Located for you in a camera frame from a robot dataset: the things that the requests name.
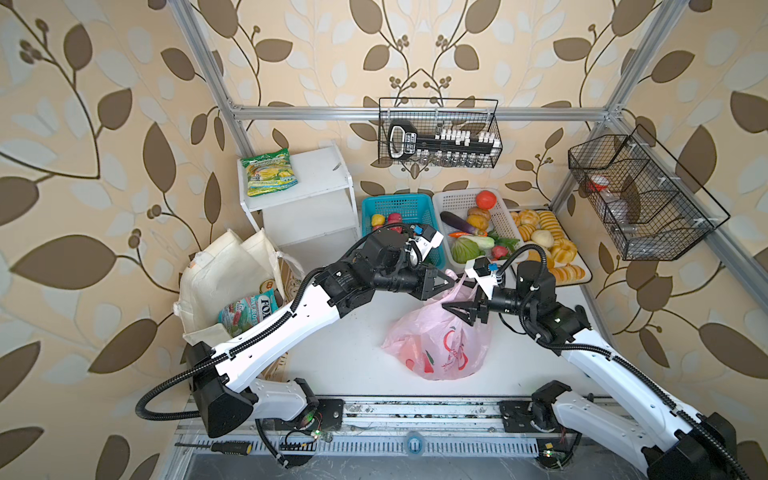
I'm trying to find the cream canvas tote bag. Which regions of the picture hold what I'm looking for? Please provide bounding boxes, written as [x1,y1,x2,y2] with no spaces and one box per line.
[173,230,305,347]

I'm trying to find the black yellow screwdriver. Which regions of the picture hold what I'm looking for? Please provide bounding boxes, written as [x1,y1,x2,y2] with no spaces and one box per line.
[174,440,253,456]

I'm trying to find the green snack bag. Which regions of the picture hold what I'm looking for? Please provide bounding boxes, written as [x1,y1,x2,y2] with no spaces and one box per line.
[240,149,298,197]

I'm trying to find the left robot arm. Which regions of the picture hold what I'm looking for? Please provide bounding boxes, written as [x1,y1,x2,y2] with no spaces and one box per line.
[135,223,455,438]

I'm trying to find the red tomato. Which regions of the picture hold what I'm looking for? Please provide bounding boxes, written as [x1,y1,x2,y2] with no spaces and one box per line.
[475,190,497,211]

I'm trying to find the white two-tier shelf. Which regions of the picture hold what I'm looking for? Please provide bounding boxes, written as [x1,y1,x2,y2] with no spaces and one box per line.
[237,145,361,247]

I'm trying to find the bread tray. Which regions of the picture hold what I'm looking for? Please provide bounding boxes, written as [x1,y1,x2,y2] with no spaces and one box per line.
[510,209,592,287]

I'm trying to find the black wire wall basket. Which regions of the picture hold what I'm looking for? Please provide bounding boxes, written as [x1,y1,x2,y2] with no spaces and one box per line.
[568,125,731,262]

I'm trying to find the black wire basket with bottles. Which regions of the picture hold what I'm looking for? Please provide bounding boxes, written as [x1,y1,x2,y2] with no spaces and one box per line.
[378,96,503,169]

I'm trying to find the white plastic vegetable basket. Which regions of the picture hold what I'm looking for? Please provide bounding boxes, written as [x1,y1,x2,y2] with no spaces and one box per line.
[432,188,523,270]

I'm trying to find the green cabbage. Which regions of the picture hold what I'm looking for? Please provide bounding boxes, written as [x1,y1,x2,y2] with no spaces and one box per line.
[450,236,485,264]

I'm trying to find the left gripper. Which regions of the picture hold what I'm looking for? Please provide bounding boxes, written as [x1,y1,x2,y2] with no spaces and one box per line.
[369,258,458,301]

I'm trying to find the pink plastic grocery bag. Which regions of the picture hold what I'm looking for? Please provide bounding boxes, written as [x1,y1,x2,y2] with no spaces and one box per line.
[382,270,493,381]

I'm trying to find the teal plastic fruit basket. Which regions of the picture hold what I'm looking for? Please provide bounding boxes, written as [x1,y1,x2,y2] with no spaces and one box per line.
[361,194,447,270]

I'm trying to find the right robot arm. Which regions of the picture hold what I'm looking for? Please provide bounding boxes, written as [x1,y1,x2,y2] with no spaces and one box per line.
[444,244,748,479]

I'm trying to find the teal red snack bag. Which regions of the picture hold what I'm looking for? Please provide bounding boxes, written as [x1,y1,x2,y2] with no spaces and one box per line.
[217,289,279,337]

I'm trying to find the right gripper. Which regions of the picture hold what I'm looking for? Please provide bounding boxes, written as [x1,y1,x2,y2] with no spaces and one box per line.
[442,271,534,326]

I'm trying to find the purple eggplant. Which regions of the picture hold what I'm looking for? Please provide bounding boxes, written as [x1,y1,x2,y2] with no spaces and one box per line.
[440,211,479,235]

